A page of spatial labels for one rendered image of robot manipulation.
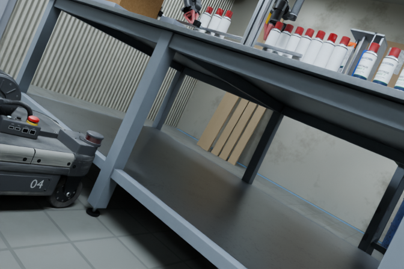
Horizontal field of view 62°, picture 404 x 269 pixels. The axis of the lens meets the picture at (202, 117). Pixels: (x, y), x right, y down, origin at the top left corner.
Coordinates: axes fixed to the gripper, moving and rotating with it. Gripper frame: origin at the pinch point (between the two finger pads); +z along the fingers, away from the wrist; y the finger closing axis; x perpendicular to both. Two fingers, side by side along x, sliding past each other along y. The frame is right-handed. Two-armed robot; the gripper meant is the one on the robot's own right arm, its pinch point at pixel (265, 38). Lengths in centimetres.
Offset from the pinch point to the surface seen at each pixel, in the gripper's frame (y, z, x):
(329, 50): -35.5, -0.3, 9.1
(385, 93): -71, 19, 54
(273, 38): -9.3, 0.9, 8.4
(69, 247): -9, 101, 69
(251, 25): -5.3, 2.3, 23.0
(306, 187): 33, 90, -297
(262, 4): -5.2, -7.8, 22.2
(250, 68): -30, 23, 49
